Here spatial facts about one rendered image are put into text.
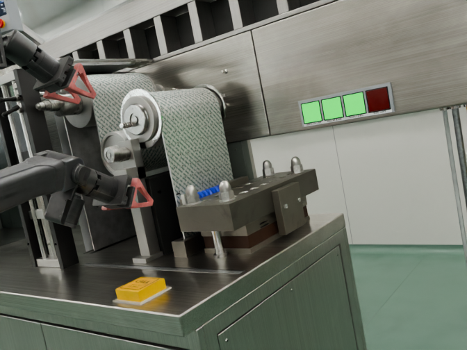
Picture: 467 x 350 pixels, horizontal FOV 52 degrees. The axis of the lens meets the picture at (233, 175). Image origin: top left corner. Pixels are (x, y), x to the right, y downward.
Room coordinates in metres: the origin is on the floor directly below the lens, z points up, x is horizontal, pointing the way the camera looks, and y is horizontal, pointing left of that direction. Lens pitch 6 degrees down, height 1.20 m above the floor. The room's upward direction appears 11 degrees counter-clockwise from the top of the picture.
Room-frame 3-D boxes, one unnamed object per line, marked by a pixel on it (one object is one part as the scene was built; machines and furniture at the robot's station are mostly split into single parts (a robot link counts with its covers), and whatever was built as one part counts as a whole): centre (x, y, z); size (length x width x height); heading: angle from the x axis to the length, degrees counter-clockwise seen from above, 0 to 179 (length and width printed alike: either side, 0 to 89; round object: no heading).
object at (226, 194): (1.06, 0.02, 1.05); 0.04 x 0.04 x 0.04
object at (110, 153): (1.16, 0.28, 1.18); 0.04 x 0.02 x 0.04; 52
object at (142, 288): (0.91, 0.22, 0.91); 0.07 x 0.07 x 0.02; 52
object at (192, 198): (1.11, 0.10, 1.05); 0.04 x 0.04 x 0.04
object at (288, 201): (1.17, -0.12, 0.96); 0.10 x 0.03 x 0.11; 142
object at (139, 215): (1.19, 0.25, 1.05); 0.06 x 0.05 x 0.31; 142
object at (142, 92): (1.20, 0.20, 1.25); 0.15 x 0.01 x 0.15; 52
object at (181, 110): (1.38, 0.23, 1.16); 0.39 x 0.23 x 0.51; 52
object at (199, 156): (1.26, 0.08, 1.11); 0.23 x 0.01 x 0.18; 142
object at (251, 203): (1.21, -0.04, 1.00); 0.40 x 0.16 x 0.06; 142
